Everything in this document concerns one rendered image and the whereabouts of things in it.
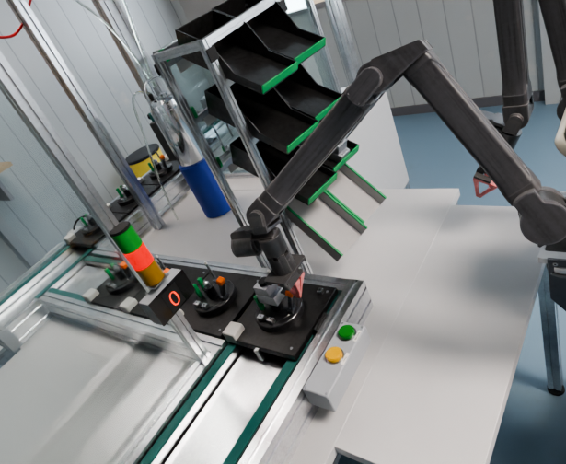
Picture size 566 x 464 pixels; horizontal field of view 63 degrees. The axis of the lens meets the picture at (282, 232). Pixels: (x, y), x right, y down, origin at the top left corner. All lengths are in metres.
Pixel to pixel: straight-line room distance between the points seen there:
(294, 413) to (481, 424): 0.39
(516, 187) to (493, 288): 0.50
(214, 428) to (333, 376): 0.32
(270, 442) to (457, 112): 0.75
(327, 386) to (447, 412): 0.26
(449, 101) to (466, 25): 3.26
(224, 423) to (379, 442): 0.37
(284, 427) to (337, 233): 0.58
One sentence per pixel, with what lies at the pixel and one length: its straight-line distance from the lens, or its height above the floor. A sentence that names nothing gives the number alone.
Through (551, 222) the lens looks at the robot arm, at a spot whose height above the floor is 1.25.
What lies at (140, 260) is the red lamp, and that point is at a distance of 1.07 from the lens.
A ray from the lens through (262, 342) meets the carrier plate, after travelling 1.24.
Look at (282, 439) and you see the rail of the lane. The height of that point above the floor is 0.93.
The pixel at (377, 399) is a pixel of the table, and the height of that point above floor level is 0.86.
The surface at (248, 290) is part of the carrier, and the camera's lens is 1.42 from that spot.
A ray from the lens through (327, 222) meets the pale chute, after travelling 1.38.
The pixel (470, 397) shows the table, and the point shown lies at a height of 0.86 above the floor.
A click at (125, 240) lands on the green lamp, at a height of 1.39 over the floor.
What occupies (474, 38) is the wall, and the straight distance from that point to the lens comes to 4.14.
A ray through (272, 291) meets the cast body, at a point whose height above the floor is 1.06.
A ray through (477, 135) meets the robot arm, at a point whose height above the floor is 1.40.
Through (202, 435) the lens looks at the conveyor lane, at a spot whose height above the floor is 0.92.
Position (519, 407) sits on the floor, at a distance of 2.14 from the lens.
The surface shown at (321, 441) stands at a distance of 1.15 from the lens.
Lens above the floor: 1.80
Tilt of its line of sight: 31 degrees down
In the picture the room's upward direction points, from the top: 25 degrees counter-clockwise
